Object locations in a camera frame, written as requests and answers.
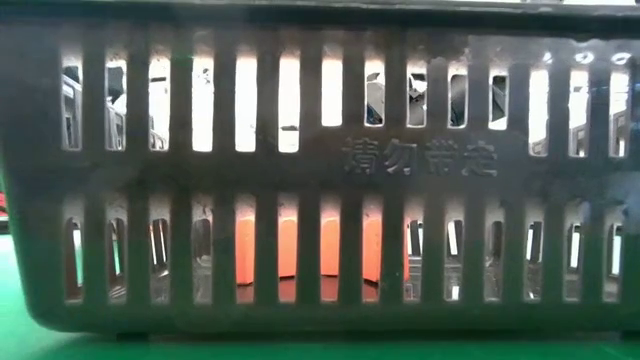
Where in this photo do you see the red arch block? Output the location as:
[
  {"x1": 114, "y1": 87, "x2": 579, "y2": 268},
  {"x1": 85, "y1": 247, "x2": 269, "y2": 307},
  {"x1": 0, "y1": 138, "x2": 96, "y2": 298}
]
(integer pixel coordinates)
[{"x1": 234, "y1": 214, "x2": 411, "y2": 287}]

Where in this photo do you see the black slotted plastic basket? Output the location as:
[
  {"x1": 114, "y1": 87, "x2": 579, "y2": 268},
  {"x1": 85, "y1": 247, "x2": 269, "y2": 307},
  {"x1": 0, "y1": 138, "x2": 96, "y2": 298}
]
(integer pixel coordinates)
[{"x1": 0, "y1": 0, "x2": 640, "y2": 344}]

